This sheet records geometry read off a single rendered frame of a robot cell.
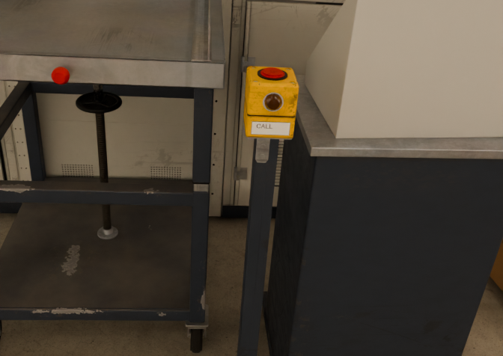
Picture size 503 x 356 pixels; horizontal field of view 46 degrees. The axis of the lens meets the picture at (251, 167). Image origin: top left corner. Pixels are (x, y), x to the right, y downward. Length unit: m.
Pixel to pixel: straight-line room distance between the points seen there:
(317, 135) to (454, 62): 0.28
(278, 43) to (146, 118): 0.50
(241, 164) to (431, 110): 1.00
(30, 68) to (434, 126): 0.78
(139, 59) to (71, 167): 0.99
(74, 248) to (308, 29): 0.95
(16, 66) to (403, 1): 0.72
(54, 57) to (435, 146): 0.74
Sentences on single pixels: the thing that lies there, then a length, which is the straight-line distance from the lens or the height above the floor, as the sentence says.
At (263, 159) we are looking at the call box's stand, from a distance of 1.03.
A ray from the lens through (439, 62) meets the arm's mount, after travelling 1.14.
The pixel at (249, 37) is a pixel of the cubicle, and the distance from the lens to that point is 1.86.
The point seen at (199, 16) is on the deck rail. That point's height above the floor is 0.85.
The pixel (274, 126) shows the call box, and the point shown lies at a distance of 0.98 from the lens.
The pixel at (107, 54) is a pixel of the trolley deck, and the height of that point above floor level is 0.85.
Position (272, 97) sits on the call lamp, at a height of 0.88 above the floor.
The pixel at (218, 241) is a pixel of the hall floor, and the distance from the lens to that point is 2.06.
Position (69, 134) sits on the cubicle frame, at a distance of 2.05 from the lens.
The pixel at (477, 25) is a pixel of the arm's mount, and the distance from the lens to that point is 1.15.
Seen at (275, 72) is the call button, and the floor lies 0.91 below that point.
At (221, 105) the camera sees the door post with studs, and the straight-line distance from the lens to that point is 1.96.
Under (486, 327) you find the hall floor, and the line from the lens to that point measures 1.97.
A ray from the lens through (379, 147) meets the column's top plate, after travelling 1.13.
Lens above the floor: 1.26
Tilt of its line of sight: 30 degrees down
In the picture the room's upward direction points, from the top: 5 degrees clockwise
